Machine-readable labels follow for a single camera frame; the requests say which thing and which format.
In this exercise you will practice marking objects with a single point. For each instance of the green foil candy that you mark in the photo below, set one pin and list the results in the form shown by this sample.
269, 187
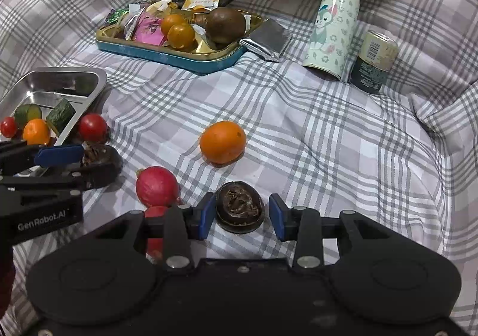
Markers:
117, 16

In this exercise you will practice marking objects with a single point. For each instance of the white wrapped pastry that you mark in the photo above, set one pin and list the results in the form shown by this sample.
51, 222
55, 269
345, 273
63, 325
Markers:
158, 7

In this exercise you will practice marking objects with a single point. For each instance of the plaid blanket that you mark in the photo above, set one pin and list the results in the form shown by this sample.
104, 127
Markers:
336, 153

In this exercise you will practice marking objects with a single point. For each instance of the red cherry tomato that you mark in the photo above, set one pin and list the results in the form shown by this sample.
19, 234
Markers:
92, 127
8, 127

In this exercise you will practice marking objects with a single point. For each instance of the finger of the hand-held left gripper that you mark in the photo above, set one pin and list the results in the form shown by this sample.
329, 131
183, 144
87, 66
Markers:
56, 181
59, 155

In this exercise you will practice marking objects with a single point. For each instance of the brown kiwi fruit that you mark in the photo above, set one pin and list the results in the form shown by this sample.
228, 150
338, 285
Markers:
226, 24

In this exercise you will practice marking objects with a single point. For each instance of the yellow cherry tomato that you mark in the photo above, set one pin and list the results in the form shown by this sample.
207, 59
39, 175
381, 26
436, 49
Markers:
181, 36
172, 24

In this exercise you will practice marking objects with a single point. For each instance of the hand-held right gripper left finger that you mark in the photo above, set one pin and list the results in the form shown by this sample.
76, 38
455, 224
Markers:
205, 216

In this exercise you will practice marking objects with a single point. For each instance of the red radish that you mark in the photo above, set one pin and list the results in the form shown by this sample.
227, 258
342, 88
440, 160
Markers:
155, 212
157, 186

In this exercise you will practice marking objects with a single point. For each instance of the silver foil packet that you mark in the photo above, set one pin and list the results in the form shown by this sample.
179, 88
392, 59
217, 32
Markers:
267, 39

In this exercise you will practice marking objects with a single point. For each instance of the small orange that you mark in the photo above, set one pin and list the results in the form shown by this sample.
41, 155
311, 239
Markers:
223, 142
36, 131

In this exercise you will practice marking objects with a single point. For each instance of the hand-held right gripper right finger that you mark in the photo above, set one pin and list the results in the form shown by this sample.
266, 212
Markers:
278, 216

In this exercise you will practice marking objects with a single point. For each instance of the dark green drink can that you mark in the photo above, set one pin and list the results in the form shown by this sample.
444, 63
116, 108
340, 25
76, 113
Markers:
373, 61

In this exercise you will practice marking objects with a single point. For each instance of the yellow snack packet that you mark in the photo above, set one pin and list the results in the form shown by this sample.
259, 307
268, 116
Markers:
203, 3

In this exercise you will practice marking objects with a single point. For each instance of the green cucumber piece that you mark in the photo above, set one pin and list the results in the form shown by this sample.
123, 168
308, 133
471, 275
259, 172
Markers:
61, 114
24, 114

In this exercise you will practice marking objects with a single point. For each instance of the cartoon print thermos bottle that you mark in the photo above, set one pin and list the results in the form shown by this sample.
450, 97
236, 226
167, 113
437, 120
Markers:
332, 26

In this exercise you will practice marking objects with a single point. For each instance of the blue and gold tin tray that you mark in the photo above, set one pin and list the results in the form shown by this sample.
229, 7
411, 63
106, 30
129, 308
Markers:
168, 56

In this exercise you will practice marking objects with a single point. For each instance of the stainless steel tray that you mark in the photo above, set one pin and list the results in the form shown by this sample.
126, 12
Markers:
56, 84

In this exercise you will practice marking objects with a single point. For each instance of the pink snack packet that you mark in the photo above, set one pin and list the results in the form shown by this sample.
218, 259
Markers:
149, 30

